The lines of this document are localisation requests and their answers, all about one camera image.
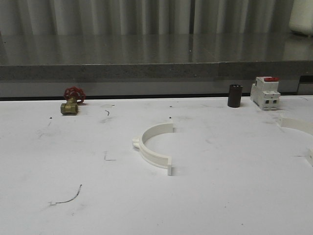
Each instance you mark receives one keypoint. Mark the white half-ring pipe clamp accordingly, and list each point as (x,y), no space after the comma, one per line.
(154,158)

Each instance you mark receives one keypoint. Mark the grey stone counter slab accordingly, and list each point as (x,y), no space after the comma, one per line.
(76,58)

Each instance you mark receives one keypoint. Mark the dark brown cylindrical coupling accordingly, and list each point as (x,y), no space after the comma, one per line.
(234,96)

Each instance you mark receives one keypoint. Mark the brass valve red handwheel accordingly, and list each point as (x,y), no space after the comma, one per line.
(74,96)

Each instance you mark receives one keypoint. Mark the white container in background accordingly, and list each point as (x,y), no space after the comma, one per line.
(301,19)

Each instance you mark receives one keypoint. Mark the white circuit breaker red switch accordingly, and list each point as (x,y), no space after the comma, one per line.
(264,92)

